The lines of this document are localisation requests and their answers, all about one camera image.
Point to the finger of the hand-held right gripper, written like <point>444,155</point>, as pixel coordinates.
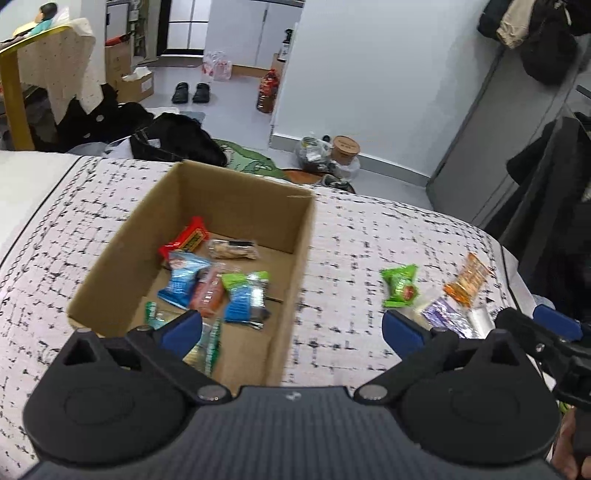
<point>556,321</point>
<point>531,330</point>

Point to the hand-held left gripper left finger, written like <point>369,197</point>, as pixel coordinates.
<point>182,333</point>

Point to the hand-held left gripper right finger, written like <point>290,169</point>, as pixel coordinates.
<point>402,339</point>

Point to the teal-edged cracker packet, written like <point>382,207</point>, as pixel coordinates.
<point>208,346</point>

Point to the small orange snack packet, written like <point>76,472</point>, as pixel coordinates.
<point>207,293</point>

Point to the purple wafer packet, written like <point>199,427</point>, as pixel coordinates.
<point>443,311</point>

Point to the clear packet with black label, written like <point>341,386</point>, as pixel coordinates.
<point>478,318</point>

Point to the green and blue snack packet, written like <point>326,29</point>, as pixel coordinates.
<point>244,295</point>

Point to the orange cracker packet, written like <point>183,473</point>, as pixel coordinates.
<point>467,279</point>

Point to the red snack packet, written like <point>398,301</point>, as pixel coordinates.
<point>184,240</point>

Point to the small clear snack packet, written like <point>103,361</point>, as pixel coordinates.
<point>231,250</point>

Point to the brown cardboard box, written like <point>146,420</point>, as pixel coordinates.
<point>295,295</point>

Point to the person's right hand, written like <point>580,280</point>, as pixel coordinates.
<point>565,443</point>

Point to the black coat with fleece lining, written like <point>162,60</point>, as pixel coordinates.
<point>531,157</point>

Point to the grey sneakers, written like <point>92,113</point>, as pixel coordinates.
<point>334,181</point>

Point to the green rug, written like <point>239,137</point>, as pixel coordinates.
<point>249,159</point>

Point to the orange rug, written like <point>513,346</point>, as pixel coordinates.
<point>304,177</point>

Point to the black bag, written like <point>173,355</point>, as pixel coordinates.
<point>180,138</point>

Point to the grey door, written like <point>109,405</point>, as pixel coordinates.
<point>485,138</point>

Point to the brown paper tub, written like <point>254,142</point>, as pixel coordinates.
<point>345,150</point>

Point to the clear plastic trash bag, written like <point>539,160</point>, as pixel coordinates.
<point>314,154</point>

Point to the white bed sheet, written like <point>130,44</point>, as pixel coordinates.
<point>27,194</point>

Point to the black coat with buttons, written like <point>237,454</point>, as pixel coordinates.
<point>92,124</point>

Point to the black slipper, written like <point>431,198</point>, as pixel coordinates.
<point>201,92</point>
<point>180,92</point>

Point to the cardboard box with white paper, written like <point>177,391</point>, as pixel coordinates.
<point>136,85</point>

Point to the dark red oil bottle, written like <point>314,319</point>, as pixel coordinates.
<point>268,92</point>

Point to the pink wrapped bottle pack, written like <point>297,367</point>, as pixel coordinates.
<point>218,65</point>

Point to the hanging black jacket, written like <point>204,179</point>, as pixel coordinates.
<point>549,46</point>

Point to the tall cardboard box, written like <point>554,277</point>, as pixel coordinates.
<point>117,62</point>

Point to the yellow wooden table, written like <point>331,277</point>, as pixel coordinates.
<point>14,92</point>

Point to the cream dotted tablecloth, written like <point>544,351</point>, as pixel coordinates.
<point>60,64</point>

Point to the hanging beige garment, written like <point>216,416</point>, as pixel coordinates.
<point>517,23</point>

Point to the black spray bottle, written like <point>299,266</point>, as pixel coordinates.
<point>286,46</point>

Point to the black-framed glass door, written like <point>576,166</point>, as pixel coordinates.
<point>182,27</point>

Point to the white kitchen cabinet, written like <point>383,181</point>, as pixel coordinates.
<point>249,32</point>

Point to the hanging dark garment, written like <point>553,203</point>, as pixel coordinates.
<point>491,18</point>

